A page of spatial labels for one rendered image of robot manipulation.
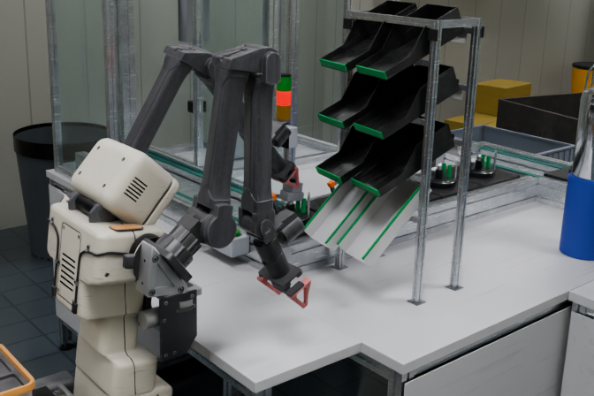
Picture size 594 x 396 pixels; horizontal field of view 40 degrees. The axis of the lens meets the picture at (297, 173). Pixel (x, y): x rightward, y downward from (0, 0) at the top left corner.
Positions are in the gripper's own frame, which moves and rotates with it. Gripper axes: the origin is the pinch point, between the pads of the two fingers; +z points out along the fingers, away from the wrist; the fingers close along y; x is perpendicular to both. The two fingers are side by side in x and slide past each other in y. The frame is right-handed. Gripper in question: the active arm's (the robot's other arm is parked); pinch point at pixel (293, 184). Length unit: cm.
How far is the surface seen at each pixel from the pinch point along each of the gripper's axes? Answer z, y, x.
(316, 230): 0.7, -20.9, 11.4
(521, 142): 172, 65, -146
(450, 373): 19, -75, 27
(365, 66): -36, -36, -25
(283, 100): -11.5, 17.1, -23.0
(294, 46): -21.2, 17.9, -38.8
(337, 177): -15.6, -31.8, 0.0
